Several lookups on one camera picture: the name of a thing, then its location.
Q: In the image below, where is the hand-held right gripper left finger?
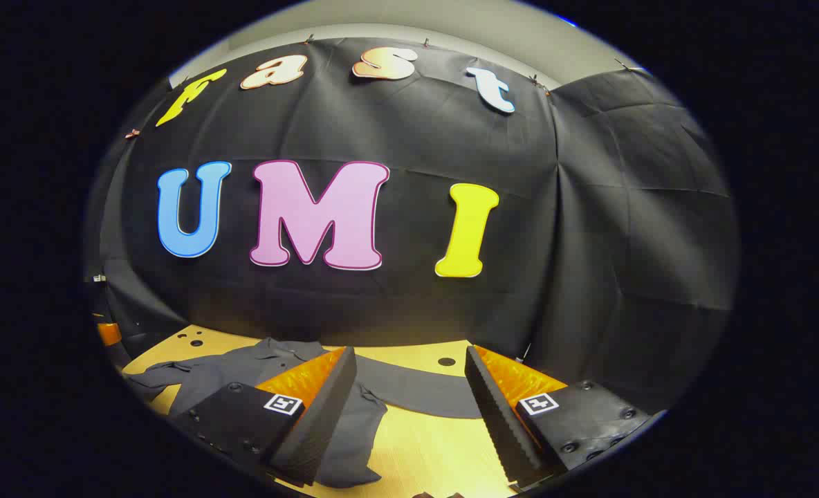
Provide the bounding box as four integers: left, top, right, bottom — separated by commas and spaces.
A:
173, 347, 359, 487

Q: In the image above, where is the black backdrop cloth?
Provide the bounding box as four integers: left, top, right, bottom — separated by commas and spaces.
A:
83, 36, 741, 416

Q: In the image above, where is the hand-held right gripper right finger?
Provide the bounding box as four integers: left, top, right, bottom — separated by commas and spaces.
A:
465, 344, 668, 490

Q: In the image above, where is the grey button shirt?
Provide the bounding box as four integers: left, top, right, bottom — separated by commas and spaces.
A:
125, 338, 483, 489

